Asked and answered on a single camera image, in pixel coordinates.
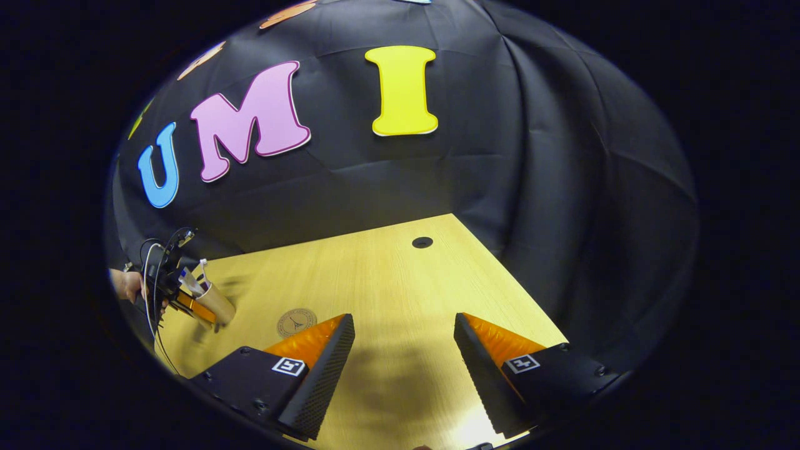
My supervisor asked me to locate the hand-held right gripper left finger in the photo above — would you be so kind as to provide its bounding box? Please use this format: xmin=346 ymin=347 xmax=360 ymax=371
xmin=189 ymin=313 xmax=356 ymax=443

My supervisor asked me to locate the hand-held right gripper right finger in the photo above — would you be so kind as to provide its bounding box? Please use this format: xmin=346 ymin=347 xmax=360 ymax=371
xmin=454 ymin=312 xmax=621 ymax=440

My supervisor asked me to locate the beige cup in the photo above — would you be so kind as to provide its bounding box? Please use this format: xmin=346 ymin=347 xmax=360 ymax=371
xmin=194 ymin=275 xmax=237 ymax=326

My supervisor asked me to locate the round brown coaster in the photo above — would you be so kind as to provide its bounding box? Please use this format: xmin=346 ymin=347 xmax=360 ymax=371
xmin=277 ymin=308 xmax=318 ymax=339

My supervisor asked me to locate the wooden desktop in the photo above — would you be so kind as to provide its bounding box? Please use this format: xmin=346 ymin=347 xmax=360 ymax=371
xmin=154 ymin=213 xmax=569 ymax=450

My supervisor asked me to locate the black backdrop cloth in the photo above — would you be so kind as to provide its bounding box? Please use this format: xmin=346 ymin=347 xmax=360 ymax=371
xmin=106 ymin=0 xmax=699 ymax=376

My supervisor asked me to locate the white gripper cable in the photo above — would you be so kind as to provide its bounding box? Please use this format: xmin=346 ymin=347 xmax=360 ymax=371
xmin=141 ymin=241 xmax=182 ymax=376

